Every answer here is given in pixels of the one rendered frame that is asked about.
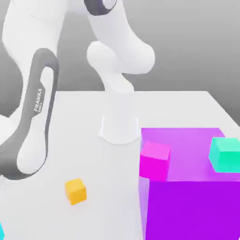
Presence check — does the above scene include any small orange cube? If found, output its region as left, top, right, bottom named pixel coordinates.
left=65, top=178, right=88, bottom=206

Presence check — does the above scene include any small teal cube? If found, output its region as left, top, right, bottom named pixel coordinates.
left=208, top=137, right=240, bottom=173

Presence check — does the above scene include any large purple box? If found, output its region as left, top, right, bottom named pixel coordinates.
left=139, top=127, right=240, bottom=240

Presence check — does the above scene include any small magenta cube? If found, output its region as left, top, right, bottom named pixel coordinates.
left=139, top=141, right=172, bottom=182

